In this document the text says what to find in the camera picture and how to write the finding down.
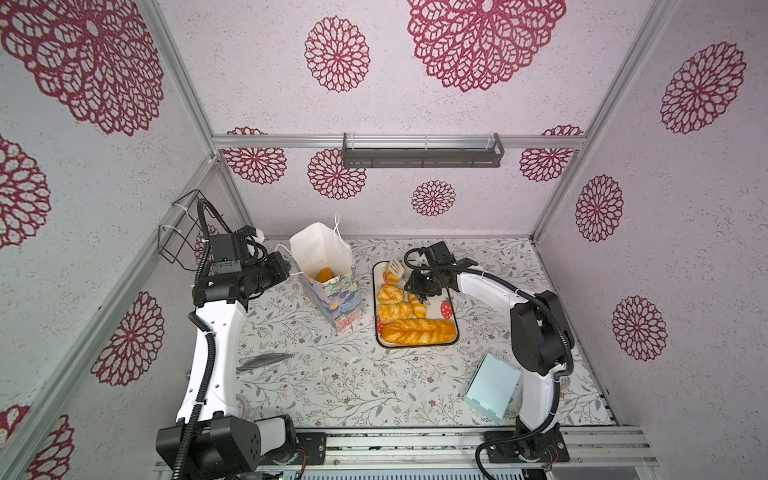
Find metal tongs with white tips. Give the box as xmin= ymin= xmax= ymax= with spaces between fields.
xmin=386 ymin=259 xmax=405 ymax=280

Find small bread roll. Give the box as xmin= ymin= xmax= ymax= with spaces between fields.
xmin=383 ymin=270 xmax=401 ymax=284

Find knotted bread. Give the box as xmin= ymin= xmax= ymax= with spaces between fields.
xmin=377 ymin=283 xmax=405 ymax=305

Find croissant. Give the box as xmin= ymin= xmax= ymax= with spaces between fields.
xmin=316 ymin=267 xmax=335 ymax=283

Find floral paper bag white interior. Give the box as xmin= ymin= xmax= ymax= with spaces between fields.
xmin=278 ymin=213 xmax=364 ymax=332

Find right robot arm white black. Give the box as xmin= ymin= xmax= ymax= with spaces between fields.
xmin=403 ymin=241 xmax=575 ymax=479

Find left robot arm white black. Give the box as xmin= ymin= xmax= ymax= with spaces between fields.
xmin=156 ymin=198 xmax=299 ymax=479

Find flaky pastry bread left front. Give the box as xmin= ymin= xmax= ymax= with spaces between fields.
xmin=378 ymin=302 xmax=413 ymax=324

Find long braided bread loaf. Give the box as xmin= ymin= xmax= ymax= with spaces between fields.
xmin=381 ymin=319 xmax=458 ymax=346

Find white tray with black rim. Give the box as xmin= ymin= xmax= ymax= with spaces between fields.
xmin=372 ymin=261 xmax=459 ymax=349

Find mint green box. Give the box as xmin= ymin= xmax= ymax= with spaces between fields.
xmin=463 ymin=353 xmax=521 ymax=423

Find tape roll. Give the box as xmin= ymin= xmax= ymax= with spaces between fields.
xmin=236 ymin=394 xmax=250 ymax=420

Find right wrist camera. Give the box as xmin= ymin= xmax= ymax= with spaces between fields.
xmin=422 ymin=241 xmax=456 ymax=267

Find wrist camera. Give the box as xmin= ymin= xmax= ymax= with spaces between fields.
xmin=208 ymin=226 xmax=268 ymax=276
xmin=422 ymin=241 xmax=456 ymax=267

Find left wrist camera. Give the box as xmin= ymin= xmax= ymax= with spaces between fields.
xmin=208 ymin=226 xmax=268 ymax=276

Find black wire wall rack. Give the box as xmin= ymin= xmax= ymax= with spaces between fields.
xmin=156 ymin=189 xmax=206 ymax=272

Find black wall shelf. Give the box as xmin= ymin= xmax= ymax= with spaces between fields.
xmin=341 ymin=134 xmax=505 ymax=169

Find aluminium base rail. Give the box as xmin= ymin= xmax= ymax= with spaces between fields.
xmin=183 ymin=419 xmax=659 ymax=479

